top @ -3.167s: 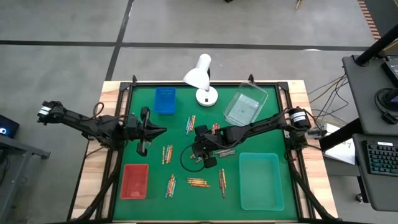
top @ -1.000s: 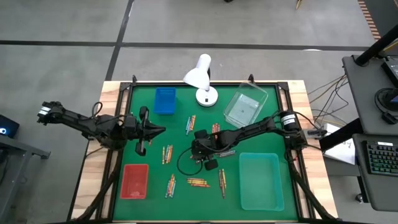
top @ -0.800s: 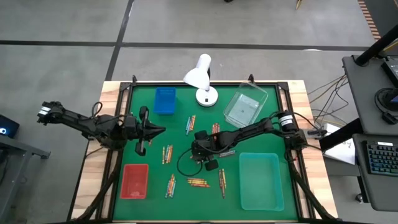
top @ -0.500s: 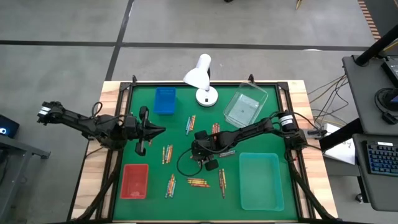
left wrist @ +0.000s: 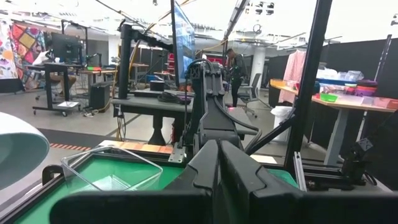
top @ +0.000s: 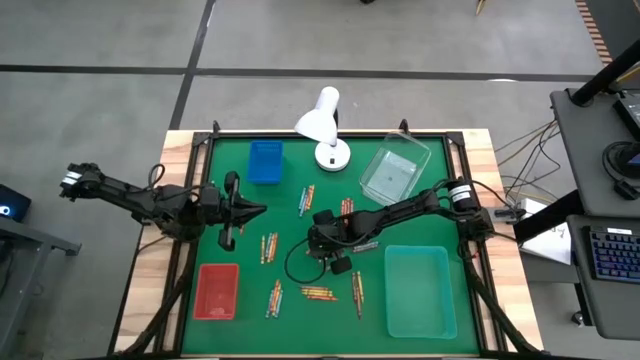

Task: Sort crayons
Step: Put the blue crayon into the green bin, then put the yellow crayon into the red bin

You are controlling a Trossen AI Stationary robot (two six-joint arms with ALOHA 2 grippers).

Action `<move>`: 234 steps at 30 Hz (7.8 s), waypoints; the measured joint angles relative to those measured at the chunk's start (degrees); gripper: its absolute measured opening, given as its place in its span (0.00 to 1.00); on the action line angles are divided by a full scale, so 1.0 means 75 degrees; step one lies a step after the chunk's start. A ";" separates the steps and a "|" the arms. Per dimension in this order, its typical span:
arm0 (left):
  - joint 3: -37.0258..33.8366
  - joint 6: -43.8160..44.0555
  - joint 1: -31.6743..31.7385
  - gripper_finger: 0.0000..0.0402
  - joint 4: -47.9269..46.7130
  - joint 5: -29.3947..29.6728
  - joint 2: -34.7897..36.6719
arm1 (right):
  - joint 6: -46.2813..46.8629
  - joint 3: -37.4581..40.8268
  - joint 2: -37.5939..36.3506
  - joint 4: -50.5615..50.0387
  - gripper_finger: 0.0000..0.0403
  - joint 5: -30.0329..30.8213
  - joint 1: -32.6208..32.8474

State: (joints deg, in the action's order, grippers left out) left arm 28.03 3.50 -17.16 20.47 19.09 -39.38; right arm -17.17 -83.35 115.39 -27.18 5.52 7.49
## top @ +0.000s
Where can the blue plastic basket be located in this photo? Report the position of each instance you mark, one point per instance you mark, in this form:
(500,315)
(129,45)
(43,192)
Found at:
(265,162)

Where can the black device with light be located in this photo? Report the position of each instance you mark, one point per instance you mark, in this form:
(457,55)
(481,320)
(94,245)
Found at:
(17,200)

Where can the grey side table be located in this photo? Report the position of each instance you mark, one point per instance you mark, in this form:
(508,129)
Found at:
(30,240)

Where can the red-brown crayon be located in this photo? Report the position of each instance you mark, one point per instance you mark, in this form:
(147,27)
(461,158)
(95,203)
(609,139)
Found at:
(358,305)
(364,248)

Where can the black support beam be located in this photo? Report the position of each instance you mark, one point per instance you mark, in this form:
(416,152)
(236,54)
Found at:
(547,217)

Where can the black slanted pole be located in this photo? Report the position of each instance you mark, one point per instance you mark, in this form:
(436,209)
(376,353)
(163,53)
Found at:
(605,75)

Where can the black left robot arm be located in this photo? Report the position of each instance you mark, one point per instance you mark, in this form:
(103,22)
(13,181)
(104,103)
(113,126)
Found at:
(125,192)

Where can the grey keyboard desk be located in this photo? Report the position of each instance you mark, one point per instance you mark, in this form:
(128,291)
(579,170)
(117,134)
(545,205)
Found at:
(600,310)

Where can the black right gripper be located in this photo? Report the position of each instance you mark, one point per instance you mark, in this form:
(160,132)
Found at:
(327,237)

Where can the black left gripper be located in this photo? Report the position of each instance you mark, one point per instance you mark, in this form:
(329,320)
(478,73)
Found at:
(230,210)

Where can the green table mat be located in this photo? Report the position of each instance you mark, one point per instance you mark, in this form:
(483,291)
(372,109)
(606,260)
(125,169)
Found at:
(310,330)

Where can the black backlit keyboard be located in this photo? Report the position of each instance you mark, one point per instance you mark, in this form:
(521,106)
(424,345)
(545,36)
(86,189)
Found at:
(615,255)

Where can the black round device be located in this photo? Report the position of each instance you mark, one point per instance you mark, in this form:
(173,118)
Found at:
(631,159)

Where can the clear plastic container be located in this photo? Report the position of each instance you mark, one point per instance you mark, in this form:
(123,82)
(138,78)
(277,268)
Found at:
(395,170)

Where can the white paper sheet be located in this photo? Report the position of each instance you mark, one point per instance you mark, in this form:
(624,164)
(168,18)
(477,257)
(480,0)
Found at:
(550,245)

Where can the black laptop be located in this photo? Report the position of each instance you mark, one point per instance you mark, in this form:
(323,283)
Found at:
(631,112)

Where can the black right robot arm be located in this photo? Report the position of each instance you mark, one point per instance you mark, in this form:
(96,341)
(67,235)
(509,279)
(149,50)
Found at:
(400,205)

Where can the teal plastic bin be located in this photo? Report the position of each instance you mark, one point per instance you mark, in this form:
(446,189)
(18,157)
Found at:
(420,295)

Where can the white box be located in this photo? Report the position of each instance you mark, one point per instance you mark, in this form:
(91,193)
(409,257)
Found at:
(532,207)

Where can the red plastic bin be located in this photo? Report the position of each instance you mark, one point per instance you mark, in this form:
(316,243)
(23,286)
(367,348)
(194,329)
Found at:
(216,292)

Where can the black aluminium table frame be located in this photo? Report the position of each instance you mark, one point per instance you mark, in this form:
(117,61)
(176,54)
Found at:
(250,134)

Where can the white desk lamp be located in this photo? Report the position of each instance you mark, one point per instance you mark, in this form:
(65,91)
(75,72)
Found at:
(332,155)

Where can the grey equipment cart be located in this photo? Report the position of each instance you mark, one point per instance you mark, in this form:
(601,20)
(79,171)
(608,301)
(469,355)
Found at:
(585,150)

